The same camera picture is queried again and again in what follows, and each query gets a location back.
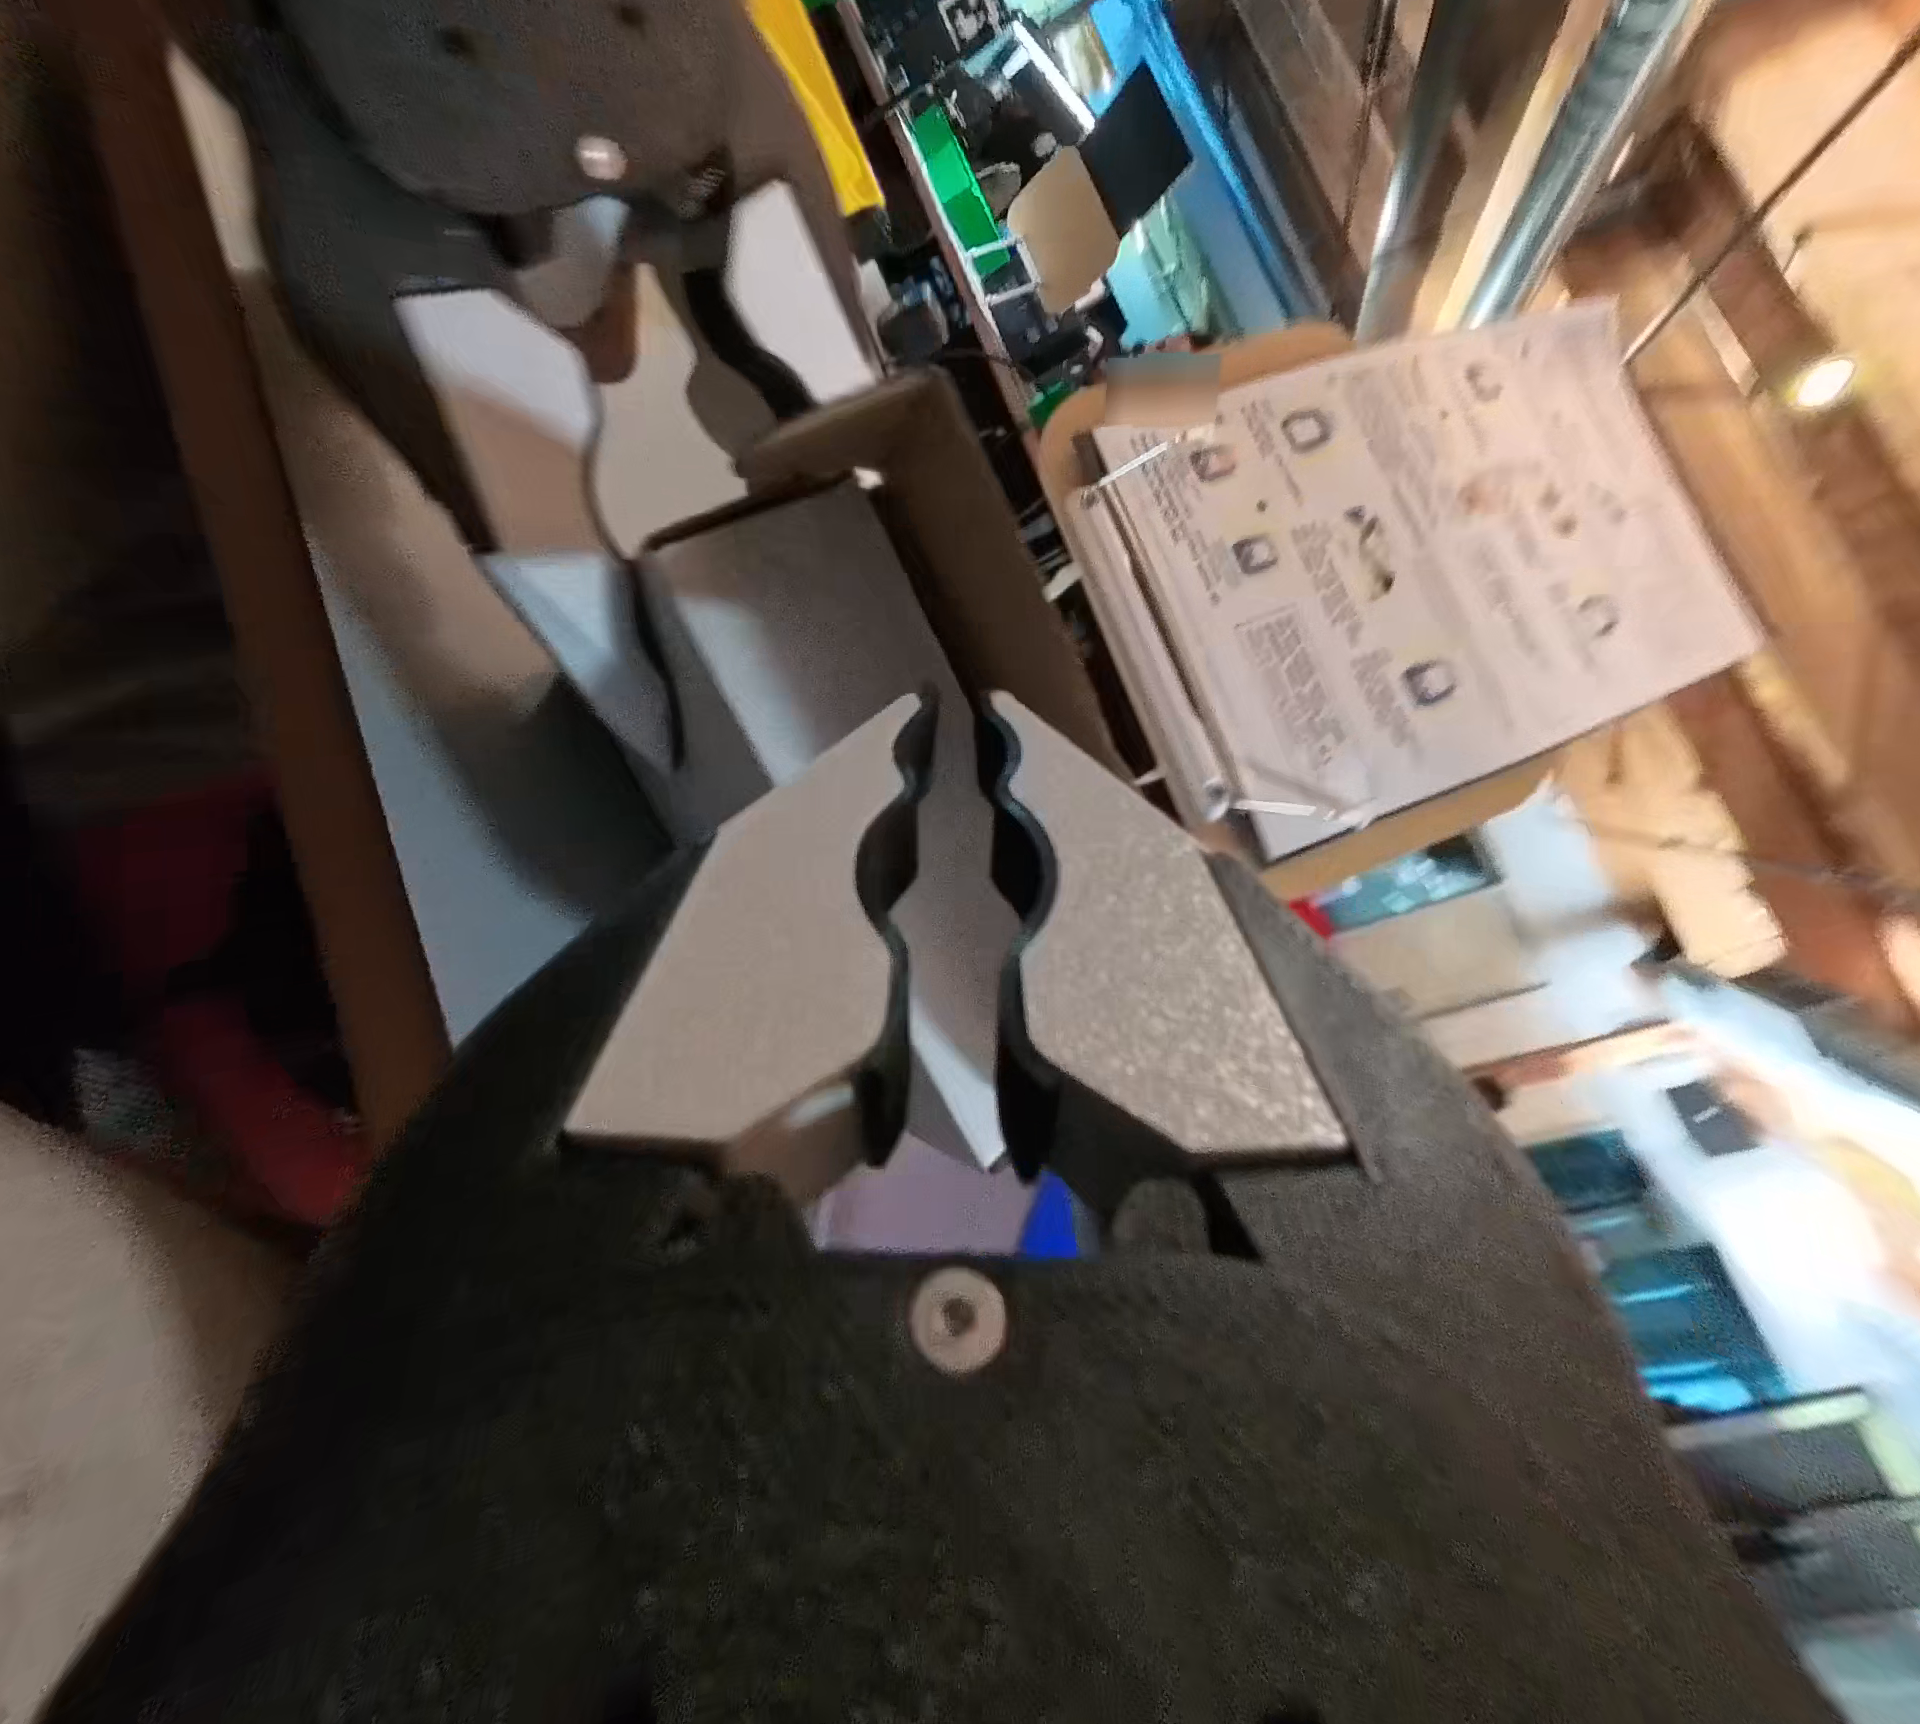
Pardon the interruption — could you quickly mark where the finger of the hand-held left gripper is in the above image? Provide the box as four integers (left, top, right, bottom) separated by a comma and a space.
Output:
678, 176, 884, 470
394, 285, 684, 773

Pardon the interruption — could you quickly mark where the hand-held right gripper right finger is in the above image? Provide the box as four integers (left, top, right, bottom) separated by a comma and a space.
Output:
973, 688, 1351, 1225

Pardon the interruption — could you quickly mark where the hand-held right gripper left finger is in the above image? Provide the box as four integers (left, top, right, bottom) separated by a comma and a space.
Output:
564, 688, 944, 1213

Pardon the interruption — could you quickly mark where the yellow plastic bin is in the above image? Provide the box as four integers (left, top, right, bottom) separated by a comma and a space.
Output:
621, 0, 890, 223

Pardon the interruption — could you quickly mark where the white cardboard mailer box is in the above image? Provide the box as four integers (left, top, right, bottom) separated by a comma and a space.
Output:
635, 366, 1142, 1175

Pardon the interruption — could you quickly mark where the grey desk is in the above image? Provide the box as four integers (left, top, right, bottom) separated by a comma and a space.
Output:
82, 0, 902, 1142

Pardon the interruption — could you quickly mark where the beige sign board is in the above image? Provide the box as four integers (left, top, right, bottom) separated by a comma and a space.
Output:
1003, 153, 1121, 305

